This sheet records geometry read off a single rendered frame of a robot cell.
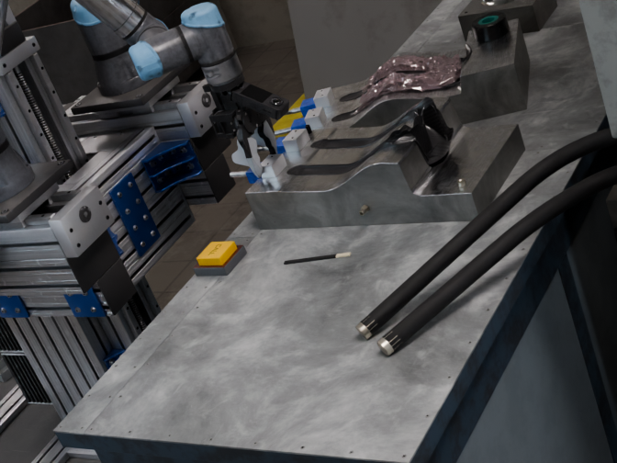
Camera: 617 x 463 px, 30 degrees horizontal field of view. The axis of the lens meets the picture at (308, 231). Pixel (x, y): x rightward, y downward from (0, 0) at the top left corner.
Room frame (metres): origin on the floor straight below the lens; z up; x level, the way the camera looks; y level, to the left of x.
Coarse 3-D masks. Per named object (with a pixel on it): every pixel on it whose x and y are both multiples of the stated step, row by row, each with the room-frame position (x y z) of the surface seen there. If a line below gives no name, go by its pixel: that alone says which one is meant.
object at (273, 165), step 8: (264, 160) 2.22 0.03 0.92; (272, 160) 2.20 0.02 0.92; (280, 160) 2.20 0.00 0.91; (264, 168) 2.19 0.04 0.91; (272, 168) 2.18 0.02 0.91; (280, 168) 2.19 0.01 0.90; (232, 176) 2.27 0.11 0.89; (240, 176) 2.26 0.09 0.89; (248, 176) 2.22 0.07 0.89; (256, 176) 2.21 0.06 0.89; (264, 176) 2.19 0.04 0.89; (272, 176) 2.18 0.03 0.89
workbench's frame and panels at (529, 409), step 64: (576, 256) 1.87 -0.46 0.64; (512, 320) 1.63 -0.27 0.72; (576, 320) 1.81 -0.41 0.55; (512, 384) 1.58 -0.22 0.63; (576, 384) 1.75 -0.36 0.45; (128, 448) 1.61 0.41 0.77; (192, 448) 1.52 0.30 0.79; (448, 448) 1.39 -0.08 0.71; (512, 448) 1.53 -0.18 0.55; (576, 448) 1.70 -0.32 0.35
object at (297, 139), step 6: (294, 132) 2.30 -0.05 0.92; (300, 132) 2.29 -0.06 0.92; (306, 132) 2.29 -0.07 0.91; (282, 138) 2.33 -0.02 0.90; (288, 138) 2.28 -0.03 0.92; (294, 138) 2.27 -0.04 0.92; (300, 138) 2.27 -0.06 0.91; (306, 138) 2.29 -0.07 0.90; (276, 144) 2.31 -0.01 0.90; (282, 144) 2.29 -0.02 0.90; (288, 144) 2.27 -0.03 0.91; (294, 144) 2.26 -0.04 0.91; (300, 144) 2.27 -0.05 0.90; (258, 150) 2.35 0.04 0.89; (264, 150) 2.34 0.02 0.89; (282, 150) 2.29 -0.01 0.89; (288, 150) 2.28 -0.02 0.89; (294, 150) 2.27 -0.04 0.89; (300, 150) 2.26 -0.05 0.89
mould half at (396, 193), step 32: (352, 128) 2.28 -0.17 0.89; (384, 128) 2.21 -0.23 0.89; (480, 128) 2.09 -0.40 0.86; (512, 128) 2.04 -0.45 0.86; (288, 160) 2.23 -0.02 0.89; (320, 160) 2.18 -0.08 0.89; (352, 160) 2.13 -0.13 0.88; (384, 160) 1.95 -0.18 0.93; (416, 160) 1.97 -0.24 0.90; (448, 160) 2.01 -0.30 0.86; (480, 160) 1.96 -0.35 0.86; (512, 160) 2.00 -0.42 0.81; (256, 192) 2.14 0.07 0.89; (288, 192) 2.09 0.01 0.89; (320, 192) 2.04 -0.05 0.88; (352, 192) 2.00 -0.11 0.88; (384, 192) 1.96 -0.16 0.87; (416, 192) 1.92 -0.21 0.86; (448, 192) 1.88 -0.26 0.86; (480, 192) 1.87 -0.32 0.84; (288, 224) 2.11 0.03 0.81; (320, 224) 2.06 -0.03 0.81; (352, 224) 2.02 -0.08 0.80; (384, 224) 1.97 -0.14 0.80
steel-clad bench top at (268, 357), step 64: (448, 0) 3.11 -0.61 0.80; (576, 0) 2.73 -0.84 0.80; (576, 64) 2.35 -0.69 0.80; (576, 128) 2.05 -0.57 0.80; (256, 256) 2.05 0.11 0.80; (384, 256) 1.85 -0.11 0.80; (512, 256) 1.68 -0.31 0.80; (192, 320) 1.90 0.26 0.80; (256, 320) 1.81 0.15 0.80; (320, 320) 1.72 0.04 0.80; (448, 320) 1.58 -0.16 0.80; (128, 384) 1.76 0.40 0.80; (192, 384) 1.68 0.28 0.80; (256, 384) 1.61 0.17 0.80; (320, 384) 1.54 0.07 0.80; (384, 384) 1.47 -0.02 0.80; (448, 384) 1.41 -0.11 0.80; (256, 448) 1.44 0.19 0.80; (320, 448) 1.38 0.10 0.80; (384, 448) 1.33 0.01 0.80
